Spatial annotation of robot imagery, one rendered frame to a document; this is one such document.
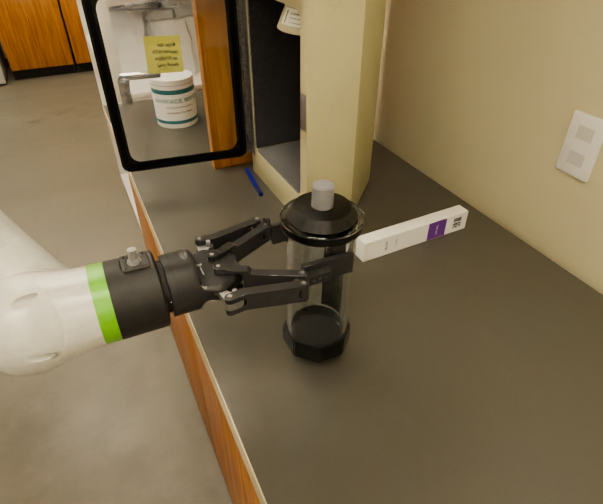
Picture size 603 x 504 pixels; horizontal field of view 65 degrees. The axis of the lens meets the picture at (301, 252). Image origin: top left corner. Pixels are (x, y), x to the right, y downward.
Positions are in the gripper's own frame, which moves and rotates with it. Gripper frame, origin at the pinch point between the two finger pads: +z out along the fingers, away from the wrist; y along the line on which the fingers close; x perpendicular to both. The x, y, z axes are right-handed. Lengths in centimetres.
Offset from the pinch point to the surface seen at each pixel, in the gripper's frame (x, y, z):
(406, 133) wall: 15, 56, 57
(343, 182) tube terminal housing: 11.0, 31.3, 22.6
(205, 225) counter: 21.3, 42.9, -5.2
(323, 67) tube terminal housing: -13.1, 31.3, 16.7
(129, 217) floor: 116, 213, -13
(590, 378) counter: 20.6, -22.6, 35.6
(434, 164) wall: 19, 42, 57
